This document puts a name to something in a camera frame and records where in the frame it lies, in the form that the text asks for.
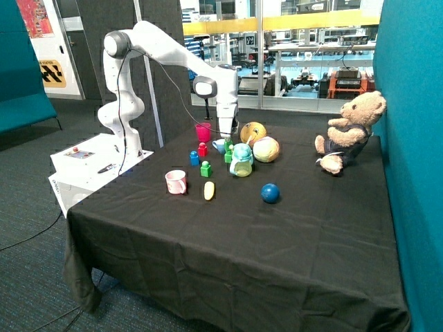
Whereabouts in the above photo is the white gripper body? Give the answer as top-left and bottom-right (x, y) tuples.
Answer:
(216, 103), (239, 136)

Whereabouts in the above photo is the green toy block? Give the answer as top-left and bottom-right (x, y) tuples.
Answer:
(224, 151), (232, 164)
(200, 160), (212, 178)
(224, 139), (233, 152)

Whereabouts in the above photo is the green toy block front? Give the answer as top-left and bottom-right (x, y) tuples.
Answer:
(200, 160), (212, 178)

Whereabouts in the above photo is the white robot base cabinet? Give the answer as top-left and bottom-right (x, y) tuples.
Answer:
(48, 133), (153, 215)

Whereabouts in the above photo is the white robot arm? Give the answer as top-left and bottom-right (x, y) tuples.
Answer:
(98, 21), (238, 158)

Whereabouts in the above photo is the blue and white teacup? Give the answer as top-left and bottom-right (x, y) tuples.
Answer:
(212, 138), (226, 154)

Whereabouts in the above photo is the green toy block back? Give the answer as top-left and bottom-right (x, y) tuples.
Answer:
(224, 151), (232, 164)

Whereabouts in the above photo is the magenta plastic cup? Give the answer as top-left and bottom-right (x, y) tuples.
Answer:
(195, 122), (211, 142)

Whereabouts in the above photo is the yellow smiley plush ball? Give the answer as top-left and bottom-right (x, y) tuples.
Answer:
(240, 122), (267, 147)

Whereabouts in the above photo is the red toy block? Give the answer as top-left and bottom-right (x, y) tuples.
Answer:
(197, 142), (208, 157)

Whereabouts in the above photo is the teal yellow sippy cup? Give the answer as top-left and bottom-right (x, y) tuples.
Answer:
(230, 143), (254, 177)

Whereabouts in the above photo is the blue toy block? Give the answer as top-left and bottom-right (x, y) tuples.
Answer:
(189, 151), (200, 166)

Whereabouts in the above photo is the pastel plush ball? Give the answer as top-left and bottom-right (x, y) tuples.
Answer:
(253, 136), (280, 163)

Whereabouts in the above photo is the yellow toy banana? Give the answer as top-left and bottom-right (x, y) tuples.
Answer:
(204, 181), (215, 201)

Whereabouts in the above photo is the pink white mug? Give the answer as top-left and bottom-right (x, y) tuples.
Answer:
(165, 169), (187, 194)

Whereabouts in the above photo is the blue ball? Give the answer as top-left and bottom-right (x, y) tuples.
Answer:
(260, 183), (280, 204)

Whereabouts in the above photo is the black tablecloth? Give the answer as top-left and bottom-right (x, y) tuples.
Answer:
(63, 127), (411, 331)

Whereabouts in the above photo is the brown teddy bear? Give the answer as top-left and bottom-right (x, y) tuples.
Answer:
(314, 91), (387, 175)

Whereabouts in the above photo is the white lab bench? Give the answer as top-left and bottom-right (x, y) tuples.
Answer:
(269, 42), (375, 100)

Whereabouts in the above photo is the yellow black hazard sign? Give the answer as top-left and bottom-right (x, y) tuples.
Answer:
(39, 59), (66, 89)

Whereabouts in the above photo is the teal partition panel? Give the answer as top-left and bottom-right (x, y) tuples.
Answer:
(374, 1), (442, 331)

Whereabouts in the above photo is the teal sofa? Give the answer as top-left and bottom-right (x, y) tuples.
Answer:
(1, 0), (57, 133)

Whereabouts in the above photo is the red poster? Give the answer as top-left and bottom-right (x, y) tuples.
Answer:
(16, 0), (55, 39)

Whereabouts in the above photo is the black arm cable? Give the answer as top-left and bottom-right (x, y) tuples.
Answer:
(116, 48), (229, 177)

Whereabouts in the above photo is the black floor cable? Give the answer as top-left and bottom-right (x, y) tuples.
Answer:
(0, 210), (64, 252)

